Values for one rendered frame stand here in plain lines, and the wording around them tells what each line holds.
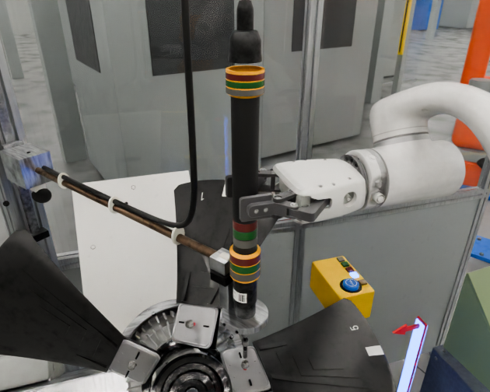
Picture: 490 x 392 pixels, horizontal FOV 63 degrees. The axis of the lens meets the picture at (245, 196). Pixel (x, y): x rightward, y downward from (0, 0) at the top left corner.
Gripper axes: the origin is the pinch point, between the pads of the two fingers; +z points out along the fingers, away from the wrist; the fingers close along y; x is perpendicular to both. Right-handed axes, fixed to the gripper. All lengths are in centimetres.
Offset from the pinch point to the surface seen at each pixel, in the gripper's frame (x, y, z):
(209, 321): -23.7, 3.7, 4.7
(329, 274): -43, 30, -33
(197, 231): -15.2, 17.5, 3.5
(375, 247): -70, 70, -78
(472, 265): -150, 128, -211
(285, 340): -32.1, 3.6, -8.9
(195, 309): -23.9, 7.3, 6.3
